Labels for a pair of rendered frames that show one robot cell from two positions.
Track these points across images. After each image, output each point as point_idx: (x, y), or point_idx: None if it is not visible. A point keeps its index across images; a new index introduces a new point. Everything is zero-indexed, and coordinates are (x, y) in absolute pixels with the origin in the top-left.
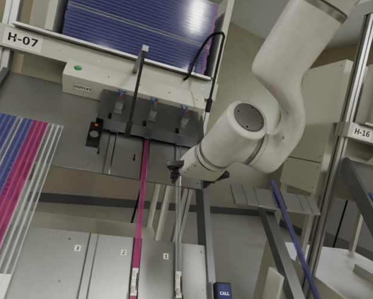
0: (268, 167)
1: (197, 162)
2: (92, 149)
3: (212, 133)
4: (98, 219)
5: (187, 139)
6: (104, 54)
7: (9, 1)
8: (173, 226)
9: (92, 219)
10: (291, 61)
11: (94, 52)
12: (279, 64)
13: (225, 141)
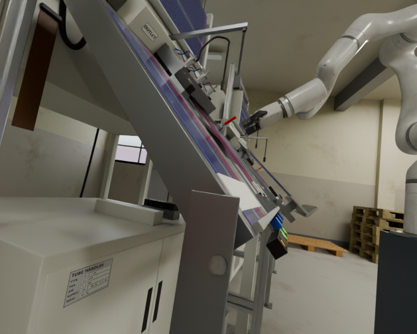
0: (312, 114)
1: (282, 111)
2: (186, 95)
3: (305, 92)
4: (52, 197)
5: (211, 107)
6: (151, 8)
7: None
8: None
9: (45, 197)
10: (344, 65)
11: (145, 0)
12: (341, 65)
13: (315, 97)
